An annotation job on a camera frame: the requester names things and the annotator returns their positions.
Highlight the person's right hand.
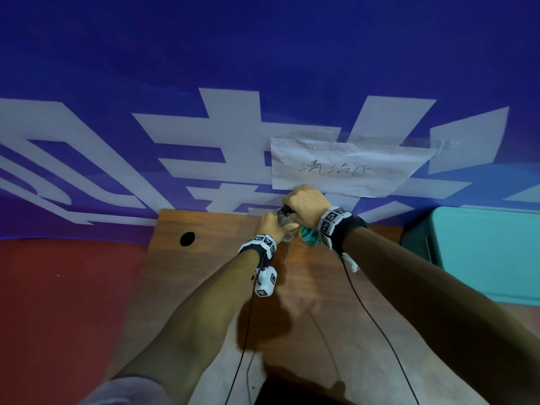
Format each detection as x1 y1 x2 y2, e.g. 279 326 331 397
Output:
281 184 334 231

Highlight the person's left hand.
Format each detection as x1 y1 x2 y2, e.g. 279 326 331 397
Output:
257 210 301 245

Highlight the clear spray bottle black sprayer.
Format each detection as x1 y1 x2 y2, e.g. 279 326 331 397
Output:
276 204 301 244

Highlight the teal spray bottle blue sprayer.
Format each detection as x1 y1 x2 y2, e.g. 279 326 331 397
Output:
299 226 323 248

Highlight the green plastic storage bin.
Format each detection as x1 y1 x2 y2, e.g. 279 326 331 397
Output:
429 206 540 307

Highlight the person's right forearm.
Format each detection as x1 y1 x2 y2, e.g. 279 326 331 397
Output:
342 225 540 405

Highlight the person's left forearm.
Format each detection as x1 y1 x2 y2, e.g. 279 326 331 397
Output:
107 248 260 405

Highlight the person's grey shirt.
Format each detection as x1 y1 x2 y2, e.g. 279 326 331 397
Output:
79 376 174 405

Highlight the left marker wristband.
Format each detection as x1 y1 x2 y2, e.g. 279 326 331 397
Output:
238 234 278 268

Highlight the marker wristband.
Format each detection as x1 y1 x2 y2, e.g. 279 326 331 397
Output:
317 206 368 254
238 234 278 268

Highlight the right marker wristband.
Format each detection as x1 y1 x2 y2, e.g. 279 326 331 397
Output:
317 206 368 254

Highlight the white paper sign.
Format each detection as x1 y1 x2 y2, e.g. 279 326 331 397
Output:
269 137 438 199

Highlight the clear tape strip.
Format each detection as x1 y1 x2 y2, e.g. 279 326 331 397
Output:
289 130 461 159

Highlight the blue banner with white print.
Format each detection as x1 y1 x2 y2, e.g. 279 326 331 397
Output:
0 0 540 245

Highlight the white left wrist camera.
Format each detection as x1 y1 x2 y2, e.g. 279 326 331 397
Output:
254 265 278 298

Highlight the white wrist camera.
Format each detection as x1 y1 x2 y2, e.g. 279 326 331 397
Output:
254 265 278 298
340 251 361 274

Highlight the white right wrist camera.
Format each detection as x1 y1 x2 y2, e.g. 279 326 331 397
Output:
340 251 361 274

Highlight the black left camera cable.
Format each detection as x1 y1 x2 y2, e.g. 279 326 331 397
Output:
223 256 271 405

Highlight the black camera cable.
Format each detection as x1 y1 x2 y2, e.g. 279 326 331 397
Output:
223 256 271 405
339 255 421 405

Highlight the black right camera cable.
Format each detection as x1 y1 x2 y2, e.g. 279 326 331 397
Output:
339 255 421 405

